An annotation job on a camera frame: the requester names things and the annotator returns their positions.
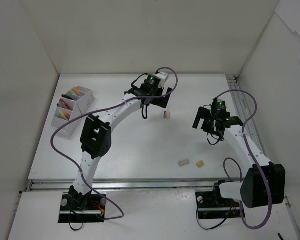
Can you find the black handled scissors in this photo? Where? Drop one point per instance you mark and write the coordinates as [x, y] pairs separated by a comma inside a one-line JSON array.
[[67, 97]]

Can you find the small tan staples box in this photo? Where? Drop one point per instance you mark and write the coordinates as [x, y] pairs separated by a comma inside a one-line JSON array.
[[200, 164]]

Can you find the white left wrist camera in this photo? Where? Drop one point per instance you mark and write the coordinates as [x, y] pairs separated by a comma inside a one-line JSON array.
[[163, 76]]

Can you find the pink mini stapler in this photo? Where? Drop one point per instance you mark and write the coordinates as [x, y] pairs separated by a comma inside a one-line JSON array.
[[166, 114]]

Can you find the red gel pen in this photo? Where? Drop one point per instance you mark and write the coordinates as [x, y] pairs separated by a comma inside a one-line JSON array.
[[65, 104]]

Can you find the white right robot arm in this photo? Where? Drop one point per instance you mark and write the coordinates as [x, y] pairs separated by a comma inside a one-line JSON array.
[[263, 178]]

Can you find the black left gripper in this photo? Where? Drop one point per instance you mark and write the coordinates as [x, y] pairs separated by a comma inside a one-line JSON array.
[[163, 99]]

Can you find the twin orange yellow highlighter pack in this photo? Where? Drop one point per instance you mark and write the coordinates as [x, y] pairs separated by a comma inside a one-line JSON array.
[[65, 115]]

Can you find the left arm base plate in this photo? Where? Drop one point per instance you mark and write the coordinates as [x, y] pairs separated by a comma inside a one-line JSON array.
[[93, 211]]

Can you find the white eraser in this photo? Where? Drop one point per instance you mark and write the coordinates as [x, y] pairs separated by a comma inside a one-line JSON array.
[[183, 162]]

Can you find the orange cap highlighter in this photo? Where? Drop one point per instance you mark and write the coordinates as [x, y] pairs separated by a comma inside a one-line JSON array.
[[76, 91]]

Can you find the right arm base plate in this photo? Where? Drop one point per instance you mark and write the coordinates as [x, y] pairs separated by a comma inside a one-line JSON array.
[[212, 207]]

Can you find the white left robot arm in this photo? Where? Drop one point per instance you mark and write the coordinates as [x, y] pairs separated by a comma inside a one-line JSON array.
[[96, 137]]

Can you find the white compartment organizer box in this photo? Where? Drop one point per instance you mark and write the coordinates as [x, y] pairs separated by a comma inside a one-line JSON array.
[[79, 105]]

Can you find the green highlighter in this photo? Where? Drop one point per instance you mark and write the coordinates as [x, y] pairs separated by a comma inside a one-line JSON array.
[[72, 93]]

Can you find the aluminium rail frame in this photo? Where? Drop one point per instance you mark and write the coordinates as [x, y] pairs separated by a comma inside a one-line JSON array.
[[144, 150]]

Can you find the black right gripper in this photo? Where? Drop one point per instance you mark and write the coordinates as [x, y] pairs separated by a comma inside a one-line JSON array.
[[205, 118]]

